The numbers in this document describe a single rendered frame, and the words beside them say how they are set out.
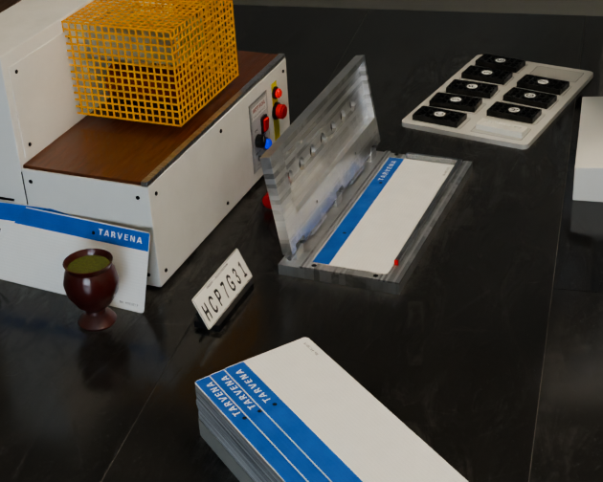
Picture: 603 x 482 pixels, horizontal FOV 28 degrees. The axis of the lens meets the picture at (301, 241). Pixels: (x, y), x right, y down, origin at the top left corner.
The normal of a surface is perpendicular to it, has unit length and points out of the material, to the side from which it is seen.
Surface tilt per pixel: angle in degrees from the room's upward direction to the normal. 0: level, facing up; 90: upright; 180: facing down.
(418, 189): 0
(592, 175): 90
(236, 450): 90
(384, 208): 0
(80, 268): 0
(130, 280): 69
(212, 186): 90
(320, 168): 81
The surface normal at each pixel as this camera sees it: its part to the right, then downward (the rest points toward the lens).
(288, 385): -0.05, -0.86
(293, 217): 0.90, 0.00
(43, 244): -0.43, 0.13
